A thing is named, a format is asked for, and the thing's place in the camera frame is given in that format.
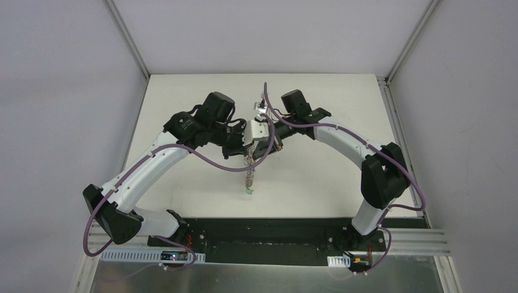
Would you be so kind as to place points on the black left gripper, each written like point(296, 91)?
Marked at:
point(235, 149)

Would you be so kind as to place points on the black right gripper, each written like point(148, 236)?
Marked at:
point(271, 143)

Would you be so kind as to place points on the large metal keyring with rings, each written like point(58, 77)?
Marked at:
point(249, 161)

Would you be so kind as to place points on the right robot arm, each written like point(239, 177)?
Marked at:
point(382, 167)

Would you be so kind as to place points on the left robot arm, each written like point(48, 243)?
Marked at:
point(114, 203)

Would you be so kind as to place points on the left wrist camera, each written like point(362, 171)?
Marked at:
point(255, 131)

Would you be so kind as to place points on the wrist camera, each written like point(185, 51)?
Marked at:
point(261, 107)
point(255, 131)

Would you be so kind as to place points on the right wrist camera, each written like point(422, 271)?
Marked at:
point(261, 107)

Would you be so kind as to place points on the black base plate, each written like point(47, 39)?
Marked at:
point(290, 242)

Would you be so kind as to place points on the right white cable duct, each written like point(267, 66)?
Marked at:
point(339, 261)

